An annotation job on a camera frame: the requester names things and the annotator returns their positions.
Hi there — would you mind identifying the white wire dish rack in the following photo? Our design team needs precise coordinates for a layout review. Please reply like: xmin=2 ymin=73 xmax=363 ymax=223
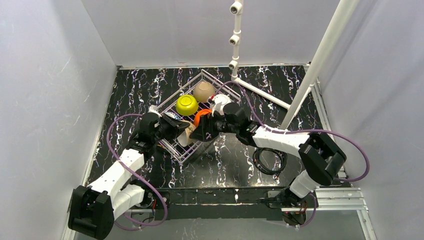
xmin=149 ymin=69 xmax=223 ymax=164

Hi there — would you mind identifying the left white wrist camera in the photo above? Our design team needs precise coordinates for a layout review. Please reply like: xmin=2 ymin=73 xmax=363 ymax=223
xmin=148 ymin=105 xmax=162 ymax=117

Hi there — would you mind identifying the beige bowl white inside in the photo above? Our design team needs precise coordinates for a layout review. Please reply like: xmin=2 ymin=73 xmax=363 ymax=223
xmin=193 ymin=81 xmax=216 ymax=103

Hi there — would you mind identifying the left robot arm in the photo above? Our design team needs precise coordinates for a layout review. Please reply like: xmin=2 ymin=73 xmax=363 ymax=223
xmin=67 ymin=112 xmax=190 ymax=240

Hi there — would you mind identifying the coiled black cable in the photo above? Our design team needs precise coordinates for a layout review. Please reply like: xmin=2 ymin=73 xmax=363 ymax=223
xmin=252 ymin=147 xmax=288 ymax=176

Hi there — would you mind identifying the aluminium table frame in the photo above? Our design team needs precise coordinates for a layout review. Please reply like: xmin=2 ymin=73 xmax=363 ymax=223
xmin=61 ymin=66 xmax=379 ymax=240

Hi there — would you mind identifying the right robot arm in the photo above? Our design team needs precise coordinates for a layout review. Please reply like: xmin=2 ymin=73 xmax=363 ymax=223
xmin=190 ymin=102 xmax=347 ymax=207

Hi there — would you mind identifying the yellow-green bowl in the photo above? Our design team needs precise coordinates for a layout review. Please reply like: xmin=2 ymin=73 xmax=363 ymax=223
xmin=175 ymin=94 xmax=199 ymax=116

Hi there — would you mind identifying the orange bowl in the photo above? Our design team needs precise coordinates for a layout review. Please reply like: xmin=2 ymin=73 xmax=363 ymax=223
xmin=193 ymin=108 xmax=212 ymax=127

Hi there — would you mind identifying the red patterned bowl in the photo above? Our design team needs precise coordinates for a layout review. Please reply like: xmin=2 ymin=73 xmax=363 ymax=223
xmin=163 ymin=111 xmax=182 ymax=121

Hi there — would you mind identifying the white pipe camera frame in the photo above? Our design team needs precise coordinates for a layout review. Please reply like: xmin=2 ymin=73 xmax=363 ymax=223
xmin=214 ymin=0 xmax=340 ymax=129

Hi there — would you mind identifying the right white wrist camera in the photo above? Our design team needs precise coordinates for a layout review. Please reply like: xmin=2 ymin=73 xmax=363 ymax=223
xmin=208 ymin=94 xmax=233 ymax=115

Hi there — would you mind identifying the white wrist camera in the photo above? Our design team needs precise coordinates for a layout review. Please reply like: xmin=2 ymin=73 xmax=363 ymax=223
xmin=208 ymin=94 xmax=233 ymax=115
xmin=148 ymin=105 xmax=162 ymax=117

